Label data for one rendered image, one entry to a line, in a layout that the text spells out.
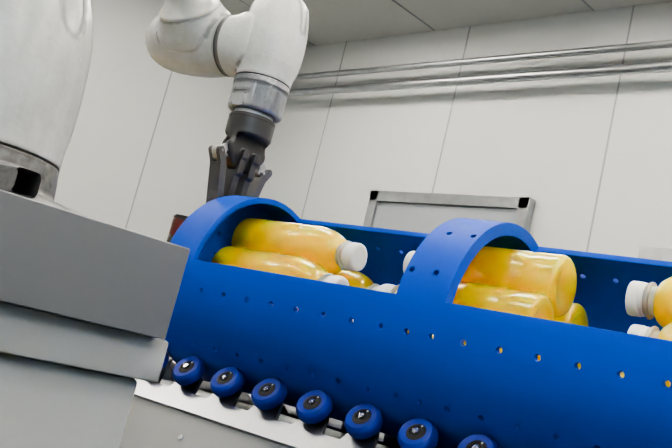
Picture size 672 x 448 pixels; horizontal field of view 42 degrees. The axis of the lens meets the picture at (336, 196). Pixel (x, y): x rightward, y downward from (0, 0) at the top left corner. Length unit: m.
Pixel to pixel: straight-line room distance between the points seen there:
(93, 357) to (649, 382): 0.50
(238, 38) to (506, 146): 4.14
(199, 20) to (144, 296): 0.74
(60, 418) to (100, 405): 0.04
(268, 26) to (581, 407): 0.78
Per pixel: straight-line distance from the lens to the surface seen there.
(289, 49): 1.41
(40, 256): 0.76
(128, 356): 0.83
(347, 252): 1.21
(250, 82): 1.39
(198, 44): 1.47
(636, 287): 1.02
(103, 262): 0.79
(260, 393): 1.14
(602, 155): 5.11
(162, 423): 1.24
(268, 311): 1.12
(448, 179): 5.63
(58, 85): 0.88
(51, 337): 0.79
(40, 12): 0.89
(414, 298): 1.00
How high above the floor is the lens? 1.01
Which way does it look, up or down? 11 degrees up
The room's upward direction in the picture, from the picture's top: 14 degrees clockwise
